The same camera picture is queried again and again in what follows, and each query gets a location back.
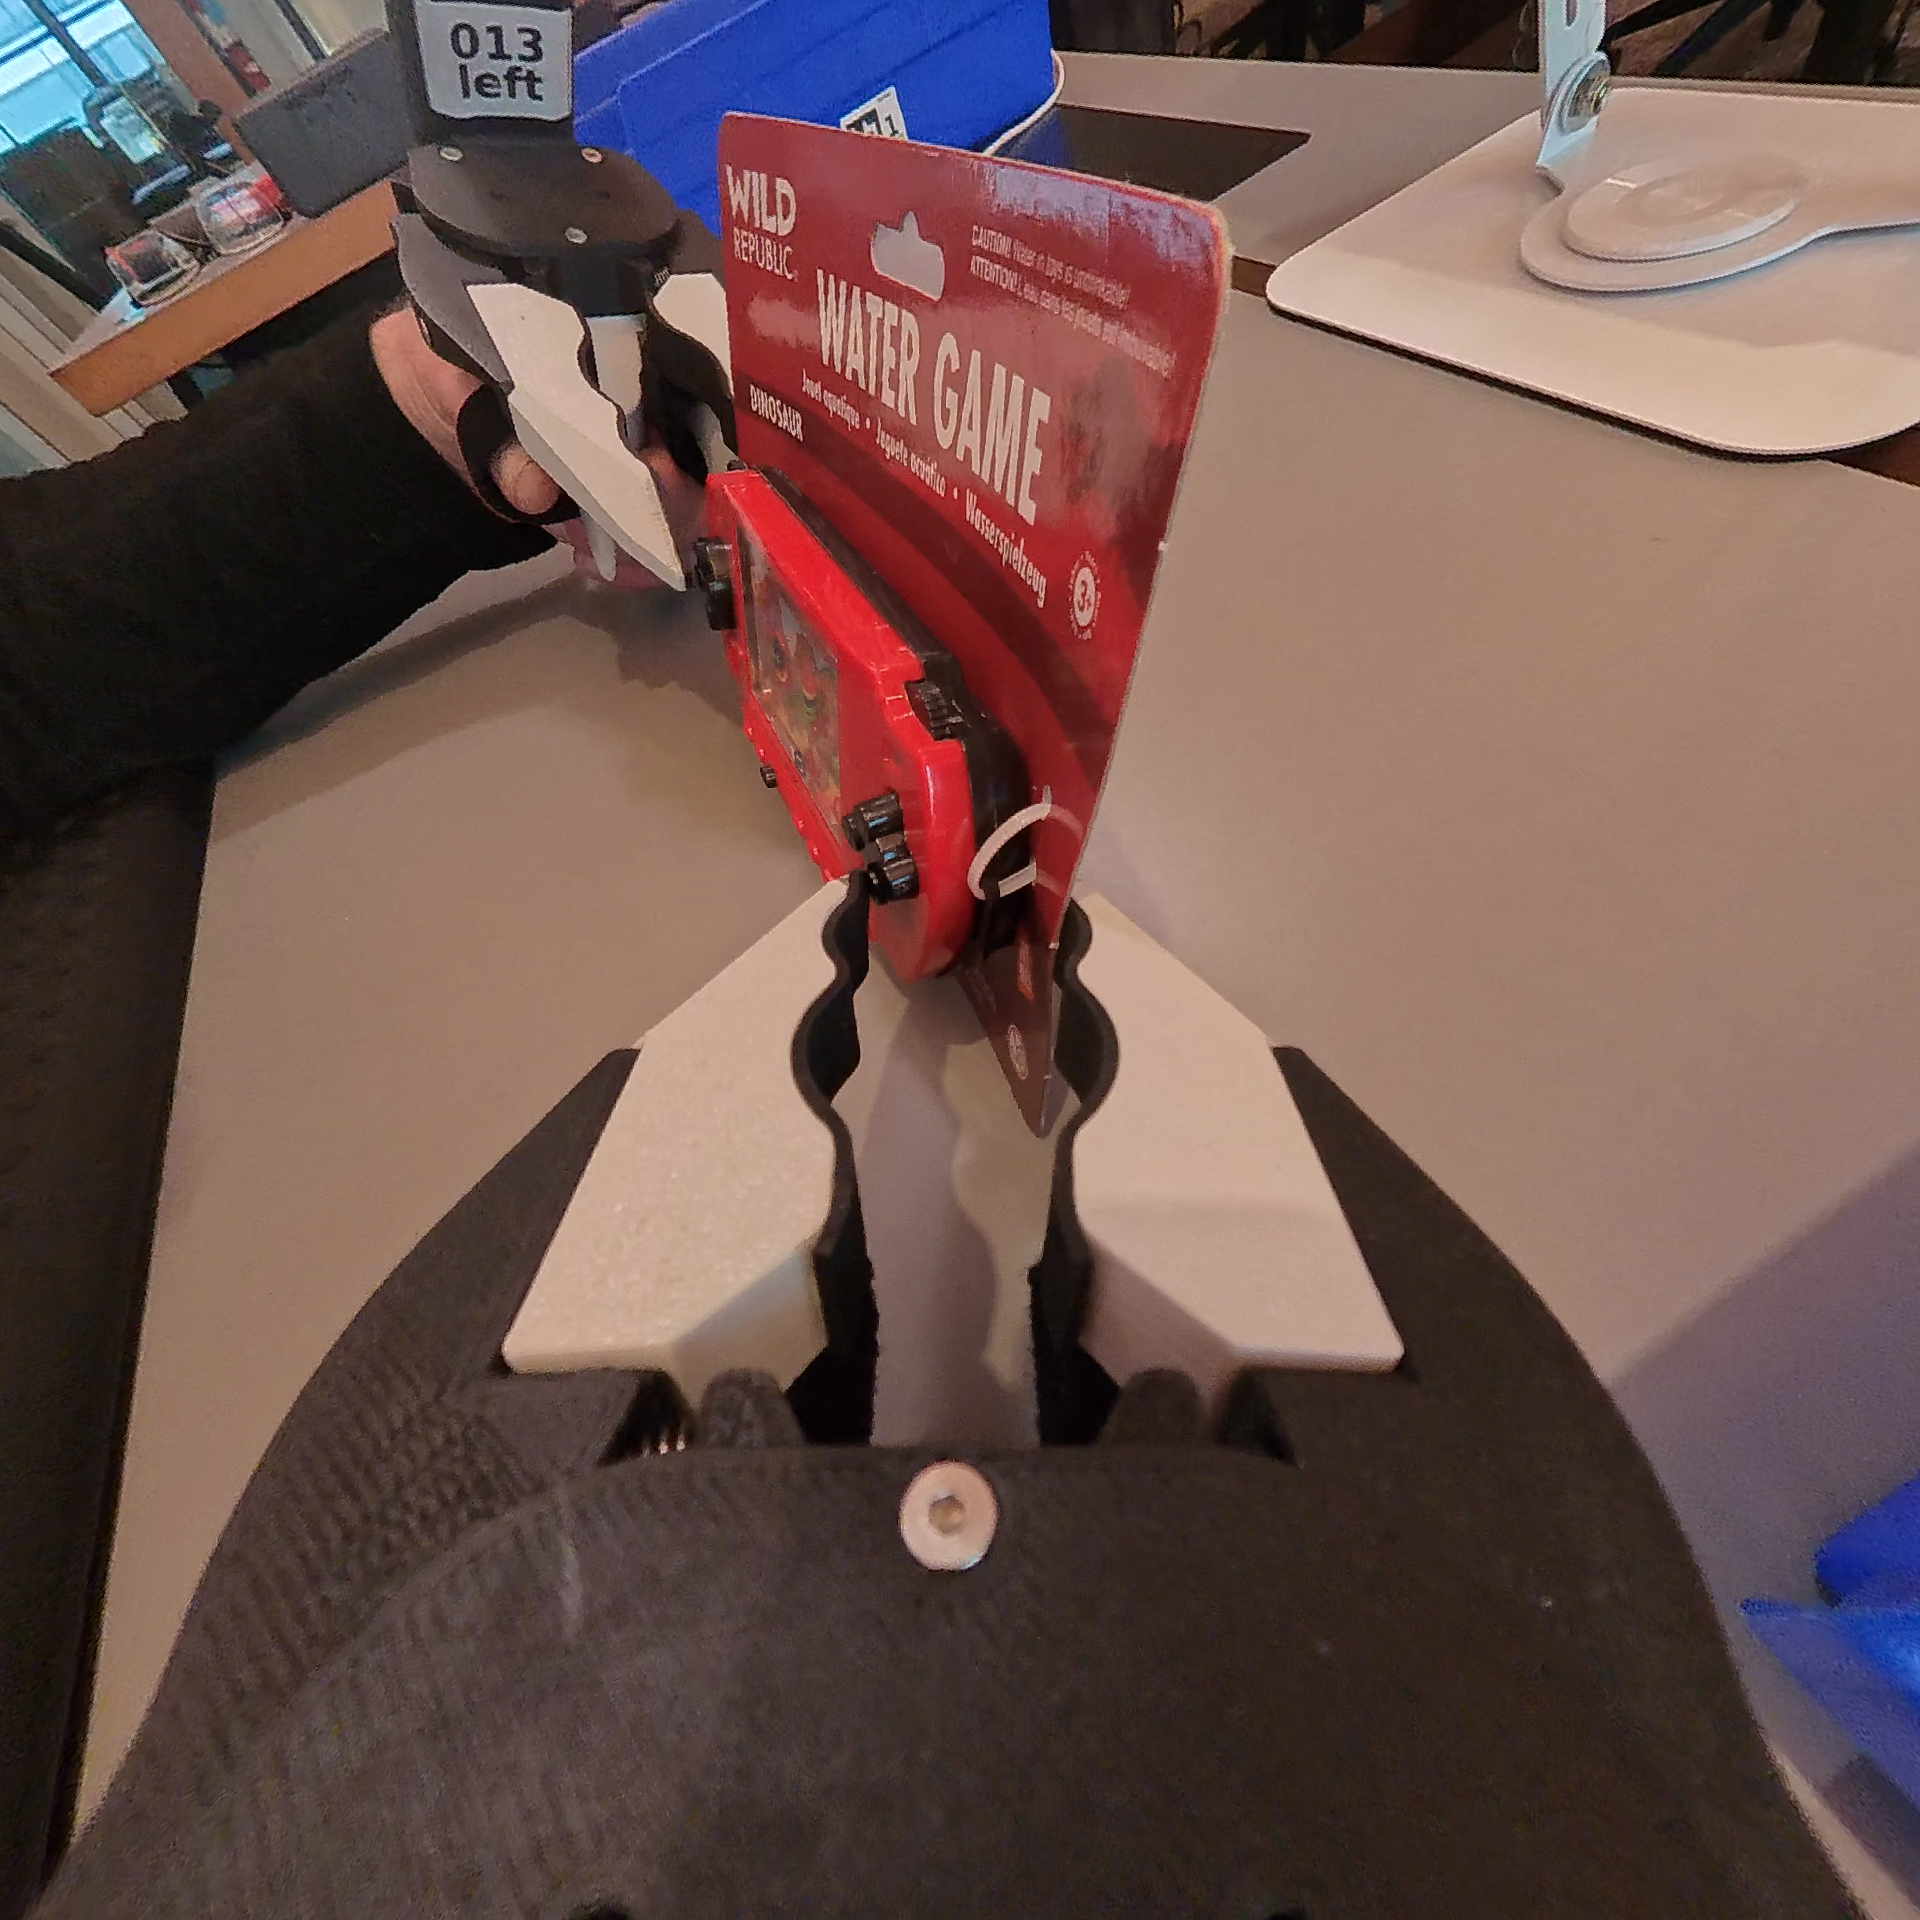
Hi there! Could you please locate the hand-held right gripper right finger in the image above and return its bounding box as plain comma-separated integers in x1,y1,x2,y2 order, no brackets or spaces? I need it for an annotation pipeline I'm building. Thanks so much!
1030,895,1405,1451

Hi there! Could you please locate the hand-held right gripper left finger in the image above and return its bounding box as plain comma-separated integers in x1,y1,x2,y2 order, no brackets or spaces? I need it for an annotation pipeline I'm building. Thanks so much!
501,876,879,1451

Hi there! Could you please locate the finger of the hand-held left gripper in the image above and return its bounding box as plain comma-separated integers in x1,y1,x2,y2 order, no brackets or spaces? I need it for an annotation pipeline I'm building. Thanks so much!
464,279,695,589
582,267,744,480

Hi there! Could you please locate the red handheld toy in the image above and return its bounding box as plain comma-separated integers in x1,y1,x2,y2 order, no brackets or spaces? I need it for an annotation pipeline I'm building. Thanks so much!
695,114,1237,1142

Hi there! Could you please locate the person's left forearm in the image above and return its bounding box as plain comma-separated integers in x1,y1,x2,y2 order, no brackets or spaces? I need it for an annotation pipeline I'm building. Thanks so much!
0,318,570,848

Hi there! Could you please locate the person's left hand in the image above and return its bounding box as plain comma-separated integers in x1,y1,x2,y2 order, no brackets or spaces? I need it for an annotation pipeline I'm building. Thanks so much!
372,303,678,594

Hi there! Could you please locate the blue plastic bin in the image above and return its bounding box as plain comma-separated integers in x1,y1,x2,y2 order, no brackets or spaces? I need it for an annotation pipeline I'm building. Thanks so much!
570,30,652,158
1733,1486,1920,1783

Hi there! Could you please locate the black storage crate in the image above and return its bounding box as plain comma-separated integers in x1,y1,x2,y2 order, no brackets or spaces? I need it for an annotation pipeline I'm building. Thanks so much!
232,30,415,222

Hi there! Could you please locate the blue bin with tag sticker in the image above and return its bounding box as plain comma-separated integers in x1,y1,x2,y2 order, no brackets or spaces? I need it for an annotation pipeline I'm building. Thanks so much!
620,0,1065,232

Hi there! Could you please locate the black desk mat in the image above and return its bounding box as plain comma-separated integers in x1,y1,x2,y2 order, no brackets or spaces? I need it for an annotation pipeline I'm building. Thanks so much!
995,101,1312,211

